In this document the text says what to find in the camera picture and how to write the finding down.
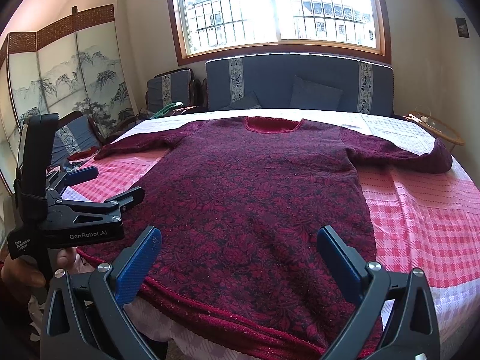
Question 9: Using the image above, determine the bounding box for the green clothes hanger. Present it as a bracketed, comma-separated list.
[150, 102, 184, 119]

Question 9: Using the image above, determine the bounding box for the pink white checkered bedspread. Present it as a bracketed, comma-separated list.
[63, 109, 479, 359]

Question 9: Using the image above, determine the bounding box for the blue cushioned wooden armchair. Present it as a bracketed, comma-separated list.
[145, 67, 203, 112]

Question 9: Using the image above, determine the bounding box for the blue grey square cushion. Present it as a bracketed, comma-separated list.
[289, 76, 343, 111]

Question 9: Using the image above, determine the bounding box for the wooden framed window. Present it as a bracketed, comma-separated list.
[167, 0, 391, 65]

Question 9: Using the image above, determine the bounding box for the dark wall switch plate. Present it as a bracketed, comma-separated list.
[455, 17, 470, 38]

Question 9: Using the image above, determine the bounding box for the painted folding screen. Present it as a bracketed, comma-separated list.
[1, 5, 134, 193]

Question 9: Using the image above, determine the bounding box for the dark red floral sweater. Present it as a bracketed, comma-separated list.
[80, 117, 452, 359]

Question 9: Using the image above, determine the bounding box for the person's left hand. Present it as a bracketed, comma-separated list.
[1, 247, 77, 298]

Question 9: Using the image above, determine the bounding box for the blue cushioned chair near screen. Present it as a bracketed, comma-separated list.
[50, 111, 104, 167]

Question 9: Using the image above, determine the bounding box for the blue grey padded headboard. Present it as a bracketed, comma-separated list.
[206, 53, 394, 116]

